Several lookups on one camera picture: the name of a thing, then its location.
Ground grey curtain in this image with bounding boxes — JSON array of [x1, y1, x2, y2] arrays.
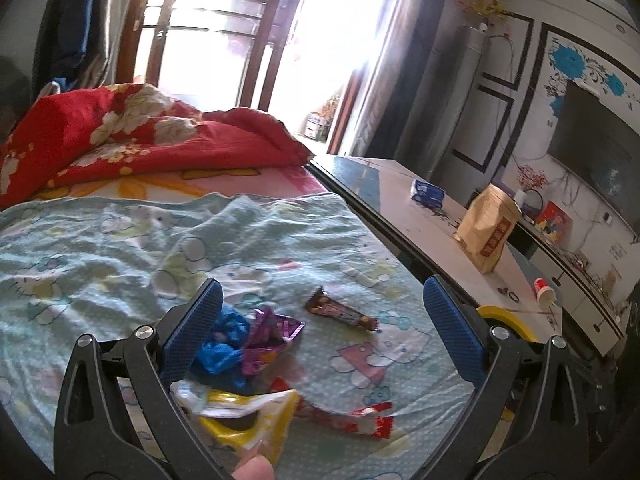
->
[[338, 0, 446, 157]]

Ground red floral quilt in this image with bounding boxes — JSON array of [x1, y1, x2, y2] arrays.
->
[[1, 84, 312, 208]]

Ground light blue cartoon bedsheet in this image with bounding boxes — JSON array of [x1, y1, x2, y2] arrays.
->
[[1, 194, 472, 479]]

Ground yellow rimmed trash bin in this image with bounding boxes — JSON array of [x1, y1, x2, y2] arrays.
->
[[476, 306, 538, 342]]

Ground blue tissue pack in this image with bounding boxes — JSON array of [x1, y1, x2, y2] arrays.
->
[[410, 179, 446, 209]]

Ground yellow white snack wrapper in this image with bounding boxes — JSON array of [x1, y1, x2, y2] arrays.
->
[[170, 380, 300, 464]]

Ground person's left hand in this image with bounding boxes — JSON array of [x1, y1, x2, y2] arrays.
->
[[232, 454, 276, 480]]

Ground white vase red flowers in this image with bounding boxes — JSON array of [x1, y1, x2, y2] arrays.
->
[[514, 165, 549, 210]]

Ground red snack wrapper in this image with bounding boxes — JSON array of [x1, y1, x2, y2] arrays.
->
[[294, 394, 395, 440]]

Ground purple foil wrapper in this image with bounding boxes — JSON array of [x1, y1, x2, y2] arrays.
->
[[241, 307, 305, 377]]

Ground brown paper bag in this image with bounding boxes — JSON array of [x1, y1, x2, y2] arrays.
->
[[454, 184, 521, 274]]

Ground grey standing air conditioner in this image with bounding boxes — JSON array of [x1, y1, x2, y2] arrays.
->
[[395, 23, 488, 180]]

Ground white tv cabinet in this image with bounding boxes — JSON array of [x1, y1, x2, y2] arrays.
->
[[508, 220, 629, 356]]

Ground red white paper cup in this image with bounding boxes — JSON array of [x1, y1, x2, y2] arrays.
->
[[534, 278, 558, 309]]

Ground brown window frame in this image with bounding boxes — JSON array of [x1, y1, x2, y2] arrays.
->
[[115, 0, 367, 150]]

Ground black wall television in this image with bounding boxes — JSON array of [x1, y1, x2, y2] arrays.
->
[[548, 81, 640, 231]]

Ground brown chocolate bar wrapper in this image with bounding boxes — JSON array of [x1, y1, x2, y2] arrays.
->
[[304, 286, 378, 332]]

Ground red picture frame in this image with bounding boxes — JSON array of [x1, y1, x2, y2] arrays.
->
[[535, 200, 573, 245]]

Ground blue plastic wrapper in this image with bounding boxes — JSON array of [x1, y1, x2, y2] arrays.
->
[[190, 304, 252, 394]]

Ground white coffee table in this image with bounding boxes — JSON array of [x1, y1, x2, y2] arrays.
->
[[308, 155, 562, 342]]

